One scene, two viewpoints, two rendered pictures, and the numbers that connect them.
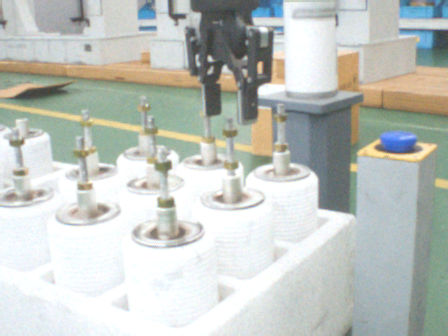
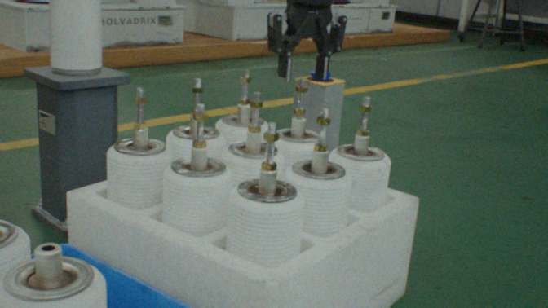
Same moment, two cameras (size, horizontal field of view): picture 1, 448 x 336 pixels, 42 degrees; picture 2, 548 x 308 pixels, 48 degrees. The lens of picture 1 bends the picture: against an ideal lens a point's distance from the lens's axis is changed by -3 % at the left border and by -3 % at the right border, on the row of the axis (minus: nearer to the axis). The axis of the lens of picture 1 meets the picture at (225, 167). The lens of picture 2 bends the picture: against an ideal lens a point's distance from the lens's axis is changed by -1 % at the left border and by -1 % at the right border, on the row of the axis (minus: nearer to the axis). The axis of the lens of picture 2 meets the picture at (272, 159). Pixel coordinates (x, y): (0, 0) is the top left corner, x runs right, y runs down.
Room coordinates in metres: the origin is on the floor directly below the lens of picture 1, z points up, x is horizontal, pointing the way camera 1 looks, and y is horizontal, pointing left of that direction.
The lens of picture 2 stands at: (0.69, 0.98, 0.53)
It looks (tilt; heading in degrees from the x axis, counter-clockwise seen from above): 18 degrees down; 271
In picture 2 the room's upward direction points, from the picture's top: 4 degrees clockwise
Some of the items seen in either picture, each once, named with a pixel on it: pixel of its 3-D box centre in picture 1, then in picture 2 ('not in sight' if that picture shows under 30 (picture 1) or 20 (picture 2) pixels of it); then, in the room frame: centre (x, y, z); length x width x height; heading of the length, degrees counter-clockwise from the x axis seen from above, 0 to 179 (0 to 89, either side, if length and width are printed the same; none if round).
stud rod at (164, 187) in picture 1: (164, 185); (364, 121); (0.57, 0.06, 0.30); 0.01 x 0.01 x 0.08; 74
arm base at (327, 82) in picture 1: (310, 48); (76, 25); (1.08, -0.16, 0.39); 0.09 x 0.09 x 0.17; 47
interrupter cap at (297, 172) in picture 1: (281, 173); (243, 121); (0.76, -0.07, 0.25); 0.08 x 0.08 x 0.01
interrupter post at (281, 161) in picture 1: (281, 163); (243, 114); (0.76, -0.07, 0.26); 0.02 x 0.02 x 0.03
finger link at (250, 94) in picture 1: (254, 96); (328, 59); (0.62, -0.03, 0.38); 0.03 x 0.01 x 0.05; 34
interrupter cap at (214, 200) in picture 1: (232, 199); (297, 136); (0.66, -0.01, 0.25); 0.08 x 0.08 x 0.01
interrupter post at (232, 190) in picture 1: (232, 188); (298, 128); (0.66, -0.01, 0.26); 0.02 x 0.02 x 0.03
